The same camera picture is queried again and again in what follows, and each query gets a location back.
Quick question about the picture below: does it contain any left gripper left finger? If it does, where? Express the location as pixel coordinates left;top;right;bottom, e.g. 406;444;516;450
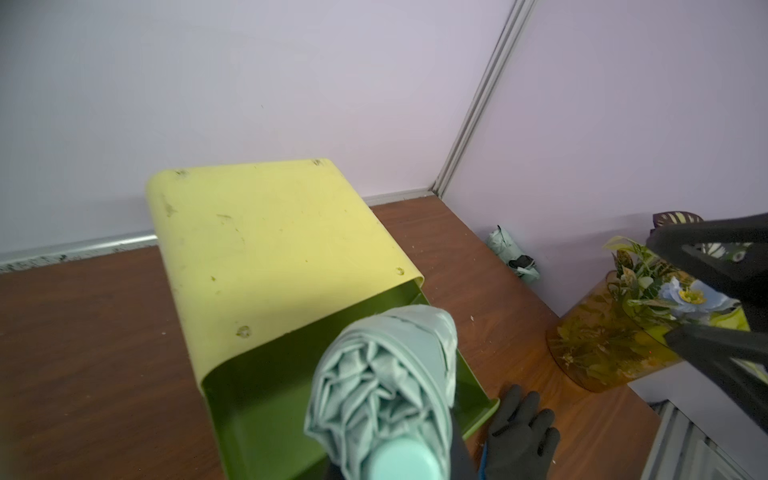
664;325;767;431

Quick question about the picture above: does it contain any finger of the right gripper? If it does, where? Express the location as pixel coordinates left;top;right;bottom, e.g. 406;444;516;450
450;419;477;480

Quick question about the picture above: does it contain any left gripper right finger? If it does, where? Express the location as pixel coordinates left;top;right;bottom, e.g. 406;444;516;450
646;213;767;306

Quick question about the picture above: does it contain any mint green umbrella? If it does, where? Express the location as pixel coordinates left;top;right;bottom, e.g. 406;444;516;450
485;225;540;284
304;305;458;479

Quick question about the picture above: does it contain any yellow-green drawer cabinet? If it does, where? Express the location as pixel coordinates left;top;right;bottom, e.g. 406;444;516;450
146;159;498;479

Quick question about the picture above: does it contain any black and blue work glove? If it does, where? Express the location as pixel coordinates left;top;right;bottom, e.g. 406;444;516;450
478;385;561;480

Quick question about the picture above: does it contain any artificial potted plant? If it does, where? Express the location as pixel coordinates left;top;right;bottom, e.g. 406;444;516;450
546;236;767;393

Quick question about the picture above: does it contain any aluminium front rail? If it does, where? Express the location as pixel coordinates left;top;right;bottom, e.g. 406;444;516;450
640;400;767;480

